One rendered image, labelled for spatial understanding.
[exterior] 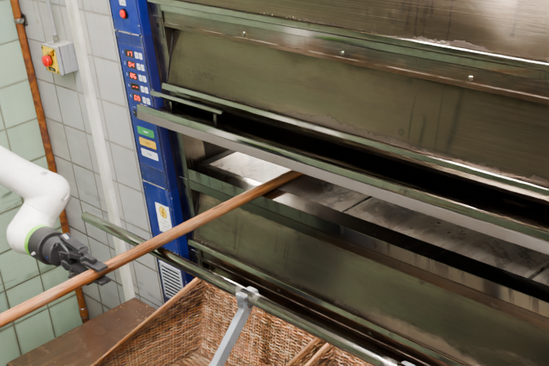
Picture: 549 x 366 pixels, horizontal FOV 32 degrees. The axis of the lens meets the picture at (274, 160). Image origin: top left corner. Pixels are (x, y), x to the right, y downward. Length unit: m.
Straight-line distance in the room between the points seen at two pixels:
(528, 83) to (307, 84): 0.66
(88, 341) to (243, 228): 0.76
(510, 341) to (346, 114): 0.65
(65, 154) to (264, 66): 1.30
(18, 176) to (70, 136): 0.92
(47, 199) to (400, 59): 1.06
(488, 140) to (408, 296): 0.56
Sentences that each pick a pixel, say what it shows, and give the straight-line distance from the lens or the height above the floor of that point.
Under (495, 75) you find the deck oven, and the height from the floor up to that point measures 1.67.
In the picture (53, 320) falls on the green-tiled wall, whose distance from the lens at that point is 3.98.
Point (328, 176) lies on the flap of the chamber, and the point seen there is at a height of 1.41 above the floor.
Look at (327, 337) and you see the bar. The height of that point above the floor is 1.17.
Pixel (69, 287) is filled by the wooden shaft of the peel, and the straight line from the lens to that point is 2.38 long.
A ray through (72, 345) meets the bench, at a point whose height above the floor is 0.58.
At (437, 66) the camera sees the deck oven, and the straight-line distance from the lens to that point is 2.09.
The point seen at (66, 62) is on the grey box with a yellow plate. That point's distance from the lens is 3.30.
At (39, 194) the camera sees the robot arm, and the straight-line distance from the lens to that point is 2.66.
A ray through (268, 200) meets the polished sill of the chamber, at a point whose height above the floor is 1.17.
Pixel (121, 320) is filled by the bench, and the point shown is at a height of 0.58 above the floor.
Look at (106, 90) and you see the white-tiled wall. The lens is 3.22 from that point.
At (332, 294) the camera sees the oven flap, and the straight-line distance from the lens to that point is 2.61.
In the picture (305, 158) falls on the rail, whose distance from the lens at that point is 2.27.
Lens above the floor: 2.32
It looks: 23 degrees down
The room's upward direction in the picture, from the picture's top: 7 degrees counter-clockwise
